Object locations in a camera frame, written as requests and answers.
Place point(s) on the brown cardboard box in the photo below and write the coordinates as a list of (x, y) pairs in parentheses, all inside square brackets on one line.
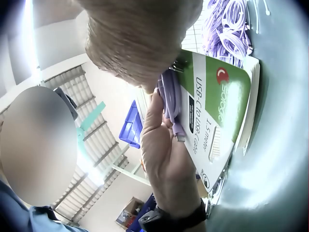
[(131, 210)]

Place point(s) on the teal ceiling fan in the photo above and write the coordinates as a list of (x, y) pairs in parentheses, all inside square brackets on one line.
[(91, 116)]

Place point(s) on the stack of packaging cards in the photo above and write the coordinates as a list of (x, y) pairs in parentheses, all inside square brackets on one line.
[(252, 96)]

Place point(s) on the person's body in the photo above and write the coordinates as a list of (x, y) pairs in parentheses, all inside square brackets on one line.
[(24, 212)]

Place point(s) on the black wrist band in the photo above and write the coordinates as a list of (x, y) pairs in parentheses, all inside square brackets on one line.
[(178, 215)]

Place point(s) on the person's left thumb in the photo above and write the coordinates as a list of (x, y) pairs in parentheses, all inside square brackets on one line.
[(152, 118)]

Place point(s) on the person's left hand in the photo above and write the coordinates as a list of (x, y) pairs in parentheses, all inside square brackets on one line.
[(166, 169)]

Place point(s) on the green white packaging card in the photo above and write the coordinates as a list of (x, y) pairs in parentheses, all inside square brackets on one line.
[(217, 108)]

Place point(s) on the person's right hand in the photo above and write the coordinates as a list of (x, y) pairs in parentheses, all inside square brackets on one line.
[(135, 41)]

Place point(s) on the blue plastic bin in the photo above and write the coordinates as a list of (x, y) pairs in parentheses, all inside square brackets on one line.
[(130, 128)]

